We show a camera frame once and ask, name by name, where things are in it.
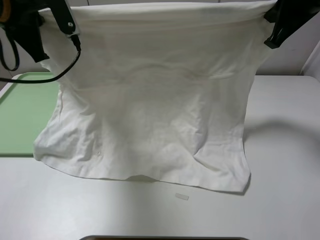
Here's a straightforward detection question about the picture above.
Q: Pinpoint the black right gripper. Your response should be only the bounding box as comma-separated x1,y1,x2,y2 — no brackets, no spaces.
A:
264,0,320,49

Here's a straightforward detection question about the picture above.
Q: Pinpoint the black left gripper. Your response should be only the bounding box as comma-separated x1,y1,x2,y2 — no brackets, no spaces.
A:
0,0,49,63

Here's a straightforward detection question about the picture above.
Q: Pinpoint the white short sleeve shirt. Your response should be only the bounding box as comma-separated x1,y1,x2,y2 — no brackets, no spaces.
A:
33,0,274,192

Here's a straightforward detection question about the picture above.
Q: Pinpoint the light green plastic tray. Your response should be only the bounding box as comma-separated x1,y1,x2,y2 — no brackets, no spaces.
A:
0,82,59,156

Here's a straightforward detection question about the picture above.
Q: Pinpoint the clear tape piece front centre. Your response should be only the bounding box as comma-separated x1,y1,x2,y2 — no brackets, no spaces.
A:
175,193,189,201

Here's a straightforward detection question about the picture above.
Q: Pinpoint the black left camera cable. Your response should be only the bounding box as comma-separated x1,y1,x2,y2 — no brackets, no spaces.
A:
0,22,82,85

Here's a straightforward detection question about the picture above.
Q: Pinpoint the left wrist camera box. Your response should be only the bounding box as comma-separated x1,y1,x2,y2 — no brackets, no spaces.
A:
46,0,80,37

